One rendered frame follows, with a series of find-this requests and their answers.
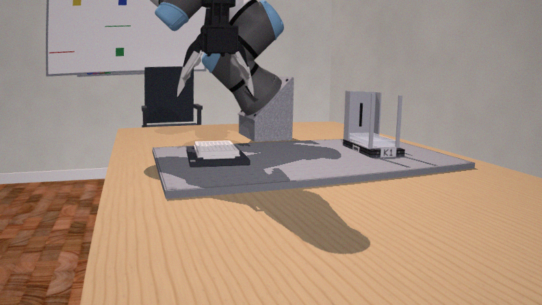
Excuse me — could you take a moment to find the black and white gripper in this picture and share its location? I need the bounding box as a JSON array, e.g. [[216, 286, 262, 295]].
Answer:
[[177, 0, 254, 97]]

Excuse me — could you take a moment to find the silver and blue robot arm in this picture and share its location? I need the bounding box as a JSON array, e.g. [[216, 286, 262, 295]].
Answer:
[[150, 0, 284, 116]]

